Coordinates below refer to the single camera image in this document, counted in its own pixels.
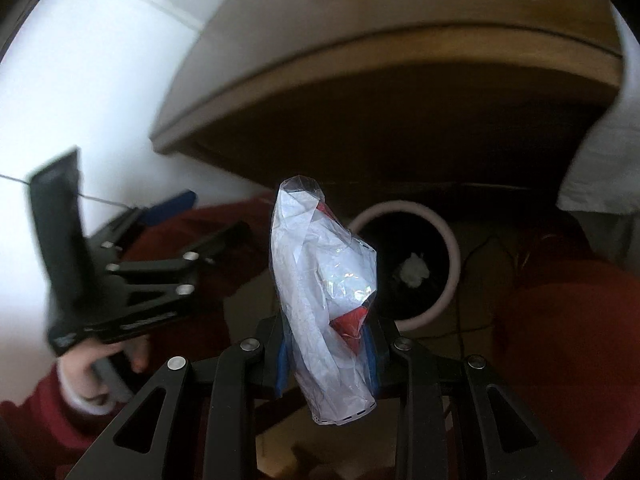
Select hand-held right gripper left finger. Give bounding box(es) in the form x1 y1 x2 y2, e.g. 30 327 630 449
65 316 291 480

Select white and red plastic bag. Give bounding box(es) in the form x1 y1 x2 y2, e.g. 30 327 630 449
270 175 378 426

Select white bed sheet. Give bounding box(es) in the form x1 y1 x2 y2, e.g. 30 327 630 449
556 5 640 216

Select person's left forearm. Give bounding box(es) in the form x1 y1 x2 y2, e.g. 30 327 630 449
0 360 131 480

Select white tissue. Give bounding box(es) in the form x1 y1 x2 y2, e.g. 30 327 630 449
395 254 431 288

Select red pants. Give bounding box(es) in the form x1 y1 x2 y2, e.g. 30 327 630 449
120 197 640 480

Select wooden bedside table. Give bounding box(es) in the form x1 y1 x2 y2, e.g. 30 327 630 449
150 0 626 196

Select person's left hand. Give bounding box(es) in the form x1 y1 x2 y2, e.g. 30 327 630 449
60 334 151 402

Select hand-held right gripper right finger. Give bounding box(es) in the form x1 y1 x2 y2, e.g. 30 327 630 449
362 317 576 480

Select white-rimmed trash bin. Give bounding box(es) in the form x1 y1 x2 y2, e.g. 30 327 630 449
347 200 462 333

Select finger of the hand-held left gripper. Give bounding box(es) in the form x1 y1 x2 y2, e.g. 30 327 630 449
87 189 196 257
107 221 251 312

